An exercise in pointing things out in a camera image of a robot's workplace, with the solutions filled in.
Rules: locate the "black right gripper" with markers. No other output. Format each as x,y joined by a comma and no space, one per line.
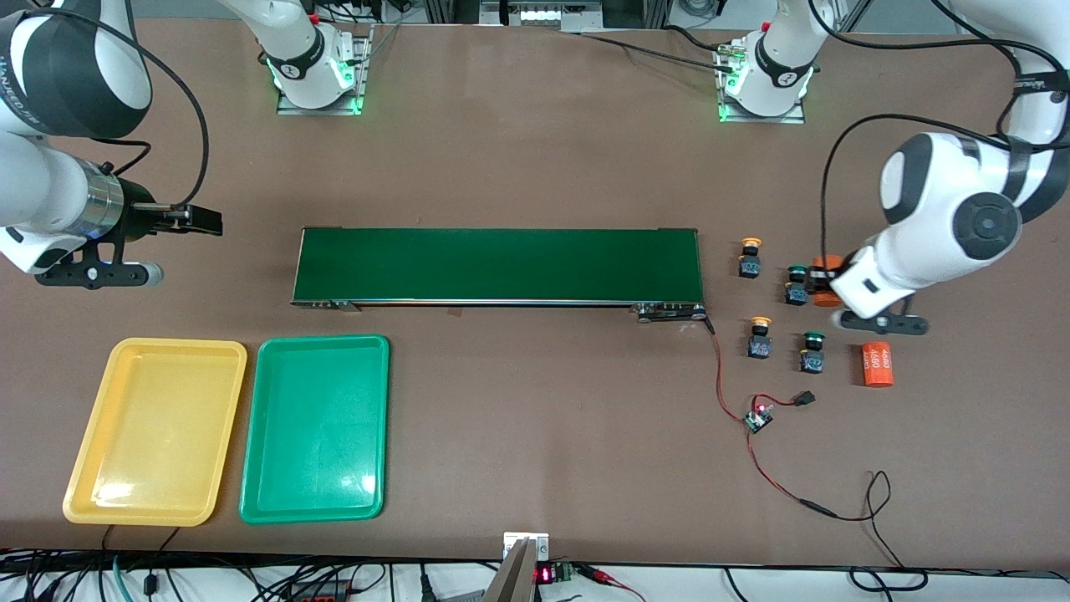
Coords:
139,217

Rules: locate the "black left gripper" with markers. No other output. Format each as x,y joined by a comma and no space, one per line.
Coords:
838,268

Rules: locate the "orange cylinder printed 4680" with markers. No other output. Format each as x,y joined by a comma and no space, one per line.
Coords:
823,299
877,365

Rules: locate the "green push button switch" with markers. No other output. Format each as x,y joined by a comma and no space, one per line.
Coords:
812,359
796,293

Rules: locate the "yellow push button switch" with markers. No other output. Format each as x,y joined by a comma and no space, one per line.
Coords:
750,266
759,345

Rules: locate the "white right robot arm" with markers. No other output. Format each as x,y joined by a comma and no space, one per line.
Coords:
50,201

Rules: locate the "small green circuit board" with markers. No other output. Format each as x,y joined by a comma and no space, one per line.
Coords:
759,419

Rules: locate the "yellow plastic tray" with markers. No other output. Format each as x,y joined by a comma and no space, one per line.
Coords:
155,431

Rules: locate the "green plastic tray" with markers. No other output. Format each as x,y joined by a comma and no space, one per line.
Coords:
316,426

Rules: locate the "green conveyor belt unit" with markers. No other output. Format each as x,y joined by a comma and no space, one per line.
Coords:
501,263

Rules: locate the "red clip lead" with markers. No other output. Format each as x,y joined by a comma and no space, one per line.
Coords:
610,579

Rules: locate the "red terminal block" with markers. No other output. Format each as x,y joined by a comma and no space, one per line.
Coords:
322,594

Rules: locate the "small red LED display module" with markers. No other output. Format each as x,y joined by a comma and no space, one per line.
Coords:
547,573

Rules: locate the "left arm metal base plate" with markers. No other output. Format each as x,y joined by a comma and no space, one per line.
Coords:
765,117

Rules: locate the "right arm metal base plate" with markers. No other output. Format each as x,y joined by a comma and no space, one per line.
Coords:
361,75

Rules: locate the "aluminium frame rack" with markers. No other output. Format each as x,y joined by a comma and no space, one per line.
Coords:
543,12

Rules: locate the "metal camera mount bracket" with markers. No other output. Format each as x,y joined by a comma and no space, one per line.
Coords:
514,577

